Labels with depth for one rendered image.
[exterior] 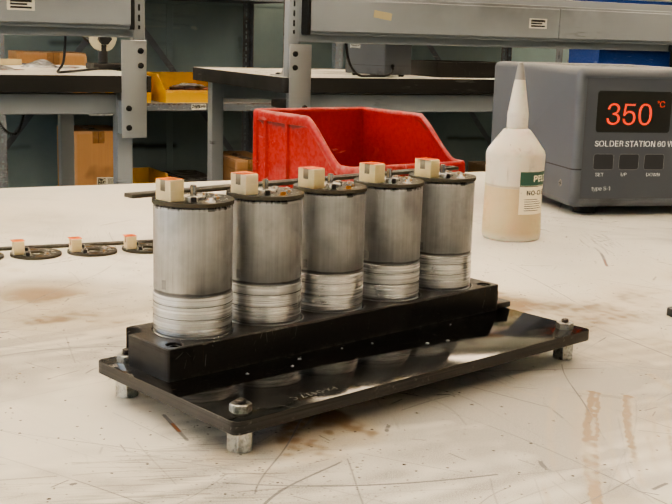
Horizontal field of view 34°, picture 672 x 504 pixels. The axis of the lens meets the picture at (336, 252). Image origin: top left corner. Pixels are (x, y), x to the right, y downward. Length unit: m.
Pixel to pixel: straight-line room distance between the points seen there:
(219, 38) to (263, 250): 4.72
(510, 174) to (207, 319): 0.32
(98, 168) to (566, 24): 2.02
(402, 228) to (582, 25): 2.98
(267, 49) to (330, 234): 4.79
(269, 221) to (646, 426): 0.13
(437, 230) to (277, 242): 0.08
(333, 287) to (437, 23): 2.71
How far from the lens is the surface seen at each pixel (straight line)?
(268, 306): 0.35
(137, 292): 0.49
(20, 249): 0.57
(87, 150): 4.46
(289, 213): 0.35
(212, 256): 0.33
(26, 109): 2.73
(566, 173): 0.74
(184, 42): 5.00
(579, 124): 0.73
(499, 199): 0.63
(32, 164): 4.86
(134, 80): 2.75
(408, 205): 0.38
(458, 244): 0.41
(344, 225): 0.37
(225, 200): 0.34
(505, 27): 3.19
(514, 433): 0.33
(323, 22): 2.90
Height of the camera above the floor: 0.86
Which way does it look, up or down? 11 degrees down
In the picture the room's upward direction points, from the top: 2 degrees clockwise
